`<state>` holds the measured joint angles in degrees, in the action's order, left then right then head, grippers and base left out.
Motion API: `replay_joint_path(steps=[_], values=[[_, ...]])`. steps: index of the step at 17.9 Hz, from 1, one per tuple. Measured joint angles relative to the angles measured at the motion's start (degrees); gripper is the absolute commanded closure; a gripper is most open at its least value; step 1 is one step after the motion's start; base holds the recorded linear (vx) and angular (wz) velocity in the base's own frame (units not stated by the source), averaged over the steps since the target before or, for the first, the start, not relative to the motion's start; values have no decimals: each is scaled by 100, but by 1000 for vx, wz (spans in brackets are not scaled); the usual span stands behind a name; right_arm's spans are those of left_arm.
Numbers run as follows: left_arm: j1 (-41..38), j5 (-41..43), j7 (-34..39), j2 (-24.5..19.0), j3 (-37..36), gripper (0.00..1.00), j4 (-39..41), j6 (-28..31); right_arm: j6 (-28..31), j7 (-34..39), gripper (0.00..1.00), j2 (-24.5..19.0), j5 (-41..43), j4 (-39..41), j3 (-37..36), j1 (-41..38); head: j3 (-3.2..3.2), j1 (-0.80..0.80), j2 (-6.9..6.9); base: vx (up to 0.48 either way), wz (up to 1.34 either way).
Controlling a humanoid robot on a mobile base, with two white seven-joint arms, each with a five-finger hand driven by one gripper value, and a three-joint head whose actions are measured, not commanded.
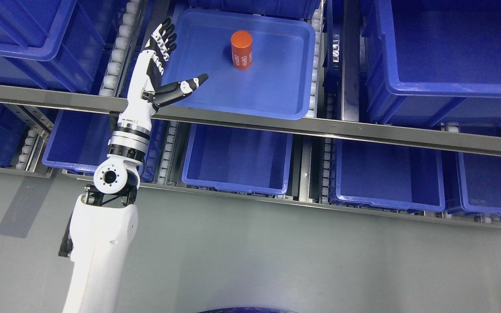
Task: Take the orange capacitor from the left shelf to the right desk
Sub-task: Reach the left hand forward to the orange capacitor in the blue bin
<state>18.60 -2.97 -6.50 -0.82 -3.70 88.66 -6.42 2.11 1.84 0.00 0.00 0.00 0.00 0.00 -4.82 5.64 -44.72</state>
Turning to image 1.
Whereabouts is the orange cylindrical capacitor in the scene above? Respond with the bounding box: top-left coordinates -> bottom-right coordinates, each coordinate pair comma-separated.
230,30 -> 253,70

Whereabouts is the blue robot base edge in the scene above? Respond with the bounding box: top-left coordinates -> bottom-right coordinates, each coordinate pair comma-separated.
201,306 -> 293,313

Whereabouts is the blue bin lower far right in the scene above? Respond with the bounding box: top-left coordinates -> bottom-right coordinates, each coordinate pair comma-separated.
443,152 -> 501,219

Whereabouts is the blue bin upper right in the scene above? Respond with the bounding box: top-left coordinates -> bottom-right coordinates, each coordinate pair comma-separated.
360,0 -> 501,127

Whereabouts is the shallow blue tray bin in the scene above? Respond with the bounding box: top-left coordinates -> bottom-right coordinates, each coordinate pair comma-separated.
163,8 -> 315,120

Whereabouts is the blue bin upper left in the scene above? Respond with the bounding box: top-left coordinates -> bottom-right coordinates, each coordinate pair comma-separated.
0,0 -> 127,93

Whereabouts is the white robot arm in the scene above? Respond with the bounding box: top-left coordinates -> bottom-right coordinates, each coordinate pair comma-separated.
58,17 -> 208,313

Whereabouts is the blue bin lower centre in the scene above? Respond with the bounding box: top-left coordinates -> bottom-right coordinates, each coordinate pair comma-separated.
181,123 -> 294,195

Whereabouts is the steel shelf front rail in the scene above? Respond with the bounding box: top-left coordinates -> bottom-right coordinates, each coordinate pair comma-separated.
0,85 -> 501,157

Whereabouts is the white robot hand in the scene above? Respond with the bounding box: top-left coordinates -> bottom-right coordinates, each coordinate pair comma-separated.
119,18 -> 209,123

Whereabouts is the blue bin behind arm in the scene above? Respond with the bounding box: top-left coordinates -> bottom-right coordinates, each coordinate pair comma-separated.
42,110 -> 167,183

